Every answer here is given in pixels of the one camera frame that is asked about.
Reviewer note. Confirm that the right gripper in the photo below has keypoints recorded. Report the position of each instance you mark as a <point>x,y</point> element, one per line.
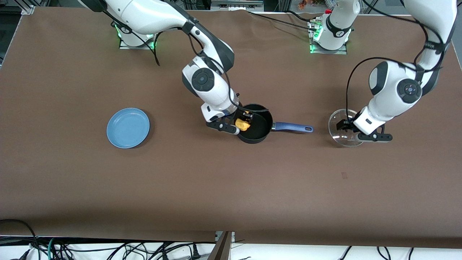
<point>242,111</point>

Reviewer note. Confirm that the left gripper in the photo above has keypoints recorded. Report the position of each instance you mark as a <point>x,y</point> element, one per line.
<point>345,124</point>

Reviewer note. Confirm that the yellow potato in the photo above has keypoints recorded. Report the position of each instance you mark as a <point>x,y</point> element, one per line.
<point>243,125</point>

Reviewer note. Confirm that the glass lid with blue knob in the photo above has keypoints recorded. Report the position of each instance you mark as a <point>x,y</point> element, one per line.
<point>343,141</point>

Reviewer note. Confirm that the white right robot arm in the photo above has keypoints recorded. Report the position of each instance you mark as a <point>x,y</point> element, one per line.
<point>144,14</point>

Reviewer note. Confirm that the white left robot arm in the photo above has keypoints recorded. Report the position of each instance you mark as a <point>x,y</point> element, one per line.
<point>393,97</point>

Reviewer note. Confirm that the brown table cover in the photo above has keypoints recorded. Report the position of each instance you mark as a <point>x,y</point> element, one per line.
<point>216,187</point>

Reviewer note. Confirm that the blue plate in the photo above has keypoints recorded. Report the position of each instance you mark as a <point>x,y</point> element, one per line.
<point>128,128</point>

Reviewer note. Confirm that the black power plug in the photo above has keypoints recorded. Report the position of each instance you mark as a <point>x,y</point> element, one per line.
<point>196,251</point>

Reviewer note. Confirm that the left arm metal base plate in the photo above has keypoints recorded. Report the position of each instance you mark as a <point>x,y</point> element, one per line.
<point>313,36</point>

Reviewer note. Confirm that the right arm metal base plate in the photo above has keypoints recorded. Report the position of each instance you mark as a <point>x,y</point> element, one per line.
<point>153,44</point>

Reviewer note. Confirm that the aluminium profile post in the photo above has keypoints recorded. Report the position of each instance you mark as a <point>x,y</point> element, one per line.
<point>222,249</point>

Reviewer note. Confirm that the aluminium corner bracket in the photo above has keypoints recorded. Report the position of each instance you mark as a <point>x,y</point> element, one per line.
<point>27,10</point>

